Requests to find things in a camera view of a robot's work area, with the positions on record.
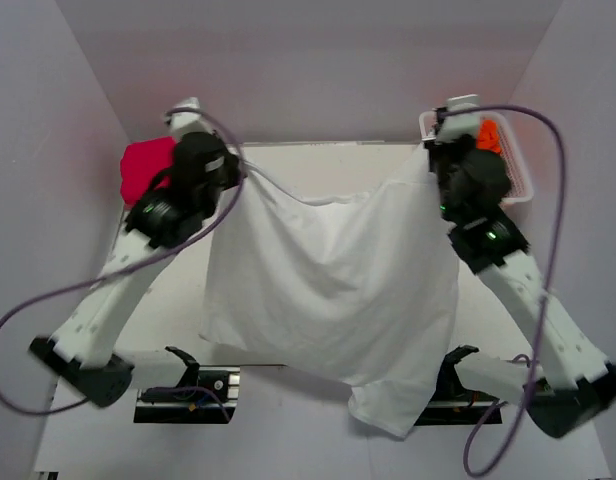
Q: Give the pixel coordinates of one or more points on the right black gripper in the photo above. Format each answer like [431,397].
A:
[434,147]

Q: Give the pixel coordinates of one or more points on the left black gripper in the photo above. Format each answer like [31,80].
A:
[233,169]

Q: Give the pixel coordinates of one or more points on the white t shirt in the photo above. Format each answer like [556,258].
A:
[360,288]

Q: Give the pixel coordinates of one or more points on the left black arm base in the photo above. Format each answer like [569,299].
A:
[208,397]

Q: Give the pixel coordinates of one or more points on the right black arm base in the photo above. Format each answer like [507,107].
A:
[452,404]

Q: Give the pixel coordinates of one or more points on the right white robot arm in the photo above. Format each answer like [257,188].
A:
[573,381]

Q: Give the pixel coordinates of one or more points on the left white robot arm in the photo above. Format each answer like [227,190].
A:
[169,216]

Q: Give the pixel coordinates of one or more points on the orange t shirt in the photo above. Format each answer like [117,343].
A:
[488,137]

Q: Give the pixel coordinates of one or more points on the white plastic basket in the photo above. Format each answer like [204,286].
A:
[522,190]

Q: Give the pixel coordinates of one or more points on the folded magenta t shirt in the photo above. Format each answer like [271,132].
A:
[140,162]

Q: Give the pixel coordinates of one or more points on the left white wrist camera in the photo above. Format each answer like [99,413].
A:
[184,118]

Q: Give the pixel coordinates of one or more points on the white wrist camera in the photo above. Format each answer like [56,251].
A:
[184,118]
[450,123]

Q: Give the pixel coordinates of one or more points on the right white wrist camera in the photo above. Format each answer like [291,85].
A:
[450,123]

